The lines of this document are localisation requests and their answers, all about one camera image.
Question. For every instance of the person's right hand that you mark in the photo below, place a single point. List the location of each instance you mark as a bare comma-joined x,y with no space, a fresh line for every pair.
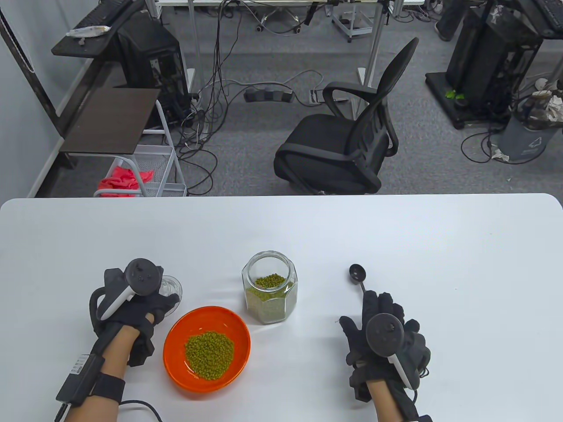
356,338

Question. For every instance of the person's left hand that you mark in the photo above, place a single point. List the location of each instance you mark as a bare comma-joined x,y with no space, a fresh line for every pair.
132,312

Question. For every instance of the glass jar lid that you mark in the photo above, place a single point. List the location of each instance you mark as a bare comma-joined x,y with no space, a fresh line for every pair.
172,285

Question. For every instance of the orange bowl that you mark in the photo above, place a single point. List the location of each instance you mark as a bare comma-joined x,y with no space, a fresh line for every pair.
176,351

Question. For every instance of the black measuring scoop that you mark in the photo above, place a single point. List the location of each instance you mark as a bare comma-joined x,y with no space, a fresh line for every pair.
357,272

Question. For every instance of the pile of mung beans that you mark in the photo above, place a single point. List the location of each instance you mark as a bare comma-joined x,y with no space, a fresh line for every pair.
209,356
270,303

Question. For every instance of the person's right forearm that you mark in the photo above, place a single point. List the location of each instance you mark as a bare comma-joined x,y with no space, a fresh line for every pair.
387,402

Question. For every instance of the person's left forearm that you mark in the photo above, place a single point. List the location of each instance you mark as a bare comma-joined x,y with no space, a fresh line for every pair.
110,356

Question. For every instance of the black and white controller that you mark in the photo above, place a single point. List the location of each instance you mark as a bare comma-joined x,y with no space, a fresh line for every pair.
140,277
385,334

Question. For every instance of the black box with white label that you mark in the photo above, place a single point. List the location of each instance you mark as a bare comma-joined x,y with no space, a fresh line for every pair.
81,378

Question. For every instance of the clear glass jar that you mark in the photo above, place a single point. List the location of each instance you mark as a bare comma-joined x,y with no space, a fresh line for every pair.
253,263

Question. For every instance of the red cloth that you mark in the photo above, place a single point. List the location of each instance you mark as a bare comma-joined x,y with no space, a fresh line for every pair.
123,176

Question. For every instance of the dark wooden side table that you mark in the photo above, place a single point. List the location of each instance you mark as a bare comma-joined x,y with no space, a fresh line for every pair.
110,118

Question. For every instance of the black office chair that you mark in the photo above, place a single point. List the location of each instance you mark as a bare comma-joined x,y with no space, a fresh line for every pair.
325,145

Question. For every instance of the crumpled white paper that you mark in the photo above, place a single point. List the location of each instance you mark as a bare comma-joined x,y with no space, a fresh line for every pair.
500,154

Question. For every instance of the grey floor socket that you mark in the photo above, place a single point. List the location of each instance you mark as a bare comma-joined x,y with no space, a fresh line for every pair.
314,96

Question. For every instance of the black computer tower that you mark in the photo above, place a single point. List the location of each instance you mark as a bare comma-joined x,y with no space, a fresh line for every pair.
149,57
484,52

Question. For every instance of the black power strip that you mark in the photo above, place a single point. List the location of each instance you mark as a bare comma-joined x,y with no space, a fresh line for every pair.
268,94

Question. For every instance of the grey trash bin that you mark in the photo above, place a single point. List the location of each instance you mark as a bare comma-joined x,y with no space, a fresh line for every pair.
528,140

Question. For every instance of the small green object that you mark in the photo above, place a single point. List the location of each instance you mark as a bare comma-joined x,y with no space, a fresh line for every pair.
453,93

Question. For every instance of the black rolling platform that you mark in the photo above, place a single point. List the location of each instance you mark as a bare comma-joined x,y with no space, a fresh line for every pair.
437,85

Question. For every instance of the black shelf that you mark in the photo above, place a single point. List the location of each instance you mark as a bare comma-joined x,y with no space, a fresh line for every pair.
79,46
541,17

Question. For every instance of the white packet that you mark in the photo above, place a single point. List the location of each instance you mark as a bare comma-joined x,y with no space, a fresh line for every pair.
88,30

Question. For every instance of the black keyboard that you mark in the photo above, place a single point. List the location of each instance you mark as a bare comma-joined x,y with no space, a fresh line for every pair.
103,11

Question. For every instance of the white rolling stand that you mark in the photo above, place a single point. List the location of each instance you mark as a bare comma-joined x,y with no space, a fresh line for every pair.
352,26

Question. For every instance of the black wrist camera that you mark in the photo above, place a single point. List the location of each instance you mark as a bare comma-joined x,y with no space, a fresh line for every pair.
140,347
358,384

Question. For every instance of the black wall post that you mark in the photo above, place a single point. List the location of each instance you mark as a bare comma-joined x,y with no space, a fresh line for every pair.
34,74

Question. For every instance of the white desk frame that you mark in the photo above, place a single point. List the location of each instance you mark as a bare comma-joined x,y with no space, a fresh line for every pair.
195,44

